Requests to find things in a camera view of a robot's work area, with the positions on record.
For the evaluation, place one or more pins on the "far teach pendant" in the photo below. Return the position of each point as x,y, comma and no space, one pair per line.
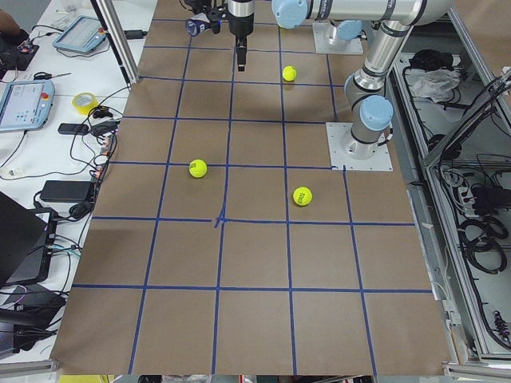
83,35

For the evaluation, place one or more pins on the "tennis ball centre left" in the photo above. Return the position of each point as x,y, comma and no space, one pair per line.
197,168

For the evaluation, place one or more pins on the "teach pendant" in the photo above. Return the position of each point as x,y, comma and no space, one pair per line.
83,35
26,105

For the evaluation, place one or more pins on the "yellow tape roll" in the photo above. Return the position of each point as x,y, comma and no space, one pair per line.
84,103

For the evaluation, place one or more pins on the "black laptop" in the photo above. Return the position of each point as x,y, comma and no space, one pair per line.
26,237

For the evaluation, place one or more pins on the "black power adapter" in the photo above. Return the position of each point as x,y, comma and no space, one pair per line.
65,191

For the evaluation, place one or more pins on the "tennis ball upper middle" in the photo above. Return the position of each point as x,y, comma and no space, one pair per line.
289,73

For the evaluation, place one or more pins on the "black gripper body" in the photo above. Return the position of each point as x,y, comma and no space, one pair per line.
240,21

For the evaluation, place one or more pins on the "crumpled white cloth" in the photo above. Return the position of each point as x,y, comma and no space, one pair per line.
438,85

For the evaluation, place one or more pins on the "near teach pendant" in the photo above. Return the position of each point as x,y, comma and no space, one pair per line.
26,105

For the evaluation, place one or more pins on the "black phone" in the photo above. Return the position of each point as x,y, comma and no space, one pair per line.
73,129

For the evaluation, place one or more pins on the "tennis ball with black print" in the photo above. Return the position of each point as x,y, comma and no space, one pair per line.
302,196

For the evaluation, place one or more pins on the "white blue tennis ball can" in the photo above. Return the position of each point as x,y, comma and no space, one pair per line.
196,26

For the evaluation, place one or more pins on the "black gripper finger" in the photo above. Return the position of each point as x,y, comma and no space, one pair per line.
241,53

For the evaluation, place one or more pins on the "aluminium frame post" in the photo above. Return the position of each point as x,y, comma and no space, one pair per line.
107,16

